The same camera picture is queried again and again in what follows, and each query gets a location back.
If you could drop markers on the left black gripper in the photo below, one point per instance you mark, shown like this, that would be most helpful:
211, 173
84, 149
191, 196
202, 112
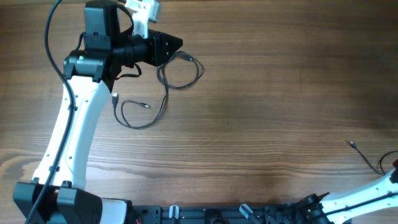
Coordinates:
158, 41

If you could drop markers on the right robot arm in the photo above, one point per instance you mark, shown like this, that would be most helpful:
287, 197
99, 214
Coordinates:
340, 207

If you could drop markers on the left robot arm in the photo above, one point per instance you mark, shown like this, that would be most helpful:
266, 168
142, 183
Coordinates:
116, 35

